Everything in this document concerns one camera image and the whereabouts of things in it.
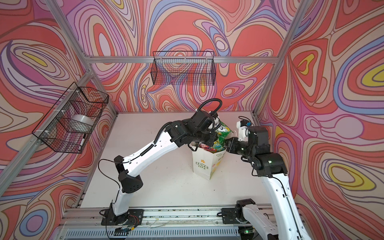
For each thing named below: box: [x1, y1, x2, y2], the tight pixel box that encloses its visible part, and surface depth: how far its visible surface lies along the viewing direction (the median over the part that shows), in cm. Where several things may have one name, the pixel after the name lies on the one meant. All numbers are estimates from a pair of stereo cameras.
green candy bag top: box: [214, 121, 234, 151], surface depth 68 cm
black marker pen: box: [78, 134, 87, 151], surface depth 75 cm
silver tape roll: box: [71, 114, 94, 126], surface depth 75 cm
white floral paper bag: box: [187, 142, 227, 181], surface depth 77 cm
